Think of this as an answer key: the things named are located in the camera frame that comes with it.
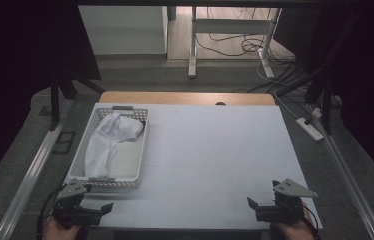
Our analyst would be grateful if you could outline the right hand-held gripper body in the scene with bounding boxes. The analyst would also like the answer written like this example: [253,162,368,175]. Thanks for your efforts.
[255,178,319,225]

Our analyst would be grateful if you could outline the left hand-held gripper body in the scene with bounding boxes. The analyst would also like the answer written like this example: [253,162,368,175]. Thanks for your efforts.
[53,178,103,230]

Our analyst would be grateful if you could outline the white plastic basket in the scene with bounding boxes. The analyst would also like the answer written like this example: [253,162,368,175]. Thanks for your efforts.
[65,105,150,190]

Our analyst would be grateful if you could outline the white cloth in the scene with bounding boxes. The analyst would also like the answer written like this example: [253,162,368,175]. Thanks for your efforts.
[84,112,145,179]

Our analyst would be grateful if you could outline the person's right hand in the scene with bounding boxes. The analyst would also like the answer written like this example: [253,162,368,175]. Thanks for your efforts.
[270,201,317,240]

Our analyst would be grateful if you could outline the person's left hand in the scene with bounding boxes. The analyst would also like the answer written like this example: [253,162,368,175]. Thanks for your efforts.
[42,215,83,240]

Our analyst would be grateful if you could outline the white power strip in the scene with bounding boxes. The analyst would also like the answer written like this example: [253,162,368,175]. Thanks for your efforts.
[295,116,325,142]

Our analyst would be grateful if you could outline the wooden table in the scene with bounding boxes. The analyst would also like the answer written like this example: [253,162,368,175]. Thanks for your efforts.
[98,91,277,107]

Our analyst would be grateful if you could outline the dark curtain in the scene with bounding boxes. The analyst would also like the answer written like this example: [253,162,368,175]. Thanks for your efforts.
[0,0,103,196]
[273,0,374,186]

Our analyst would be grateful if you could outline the white cabinet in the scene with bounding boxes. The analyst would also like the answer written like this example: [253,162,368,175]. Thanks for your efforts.
[78,5,170,56]

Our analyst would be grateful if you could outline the aluminium rail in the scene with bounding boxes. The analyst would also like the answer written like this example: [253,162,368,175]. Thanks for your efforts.
[0,99,75,240]
[307,105,374,240]

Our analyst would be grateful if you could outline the white power cable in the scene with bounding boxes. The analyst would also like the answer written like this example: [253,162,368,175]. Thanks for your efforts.
[272,89,323,122]

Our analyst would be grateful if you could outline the black floor cables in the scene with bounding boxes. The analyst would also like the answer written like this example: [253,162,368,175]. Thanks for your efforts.
[194,6,309,94]

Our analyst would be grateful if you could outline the white desk frame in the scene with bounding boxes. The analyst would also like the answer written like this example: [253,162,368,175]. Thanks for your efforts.
[187,5,283,80]

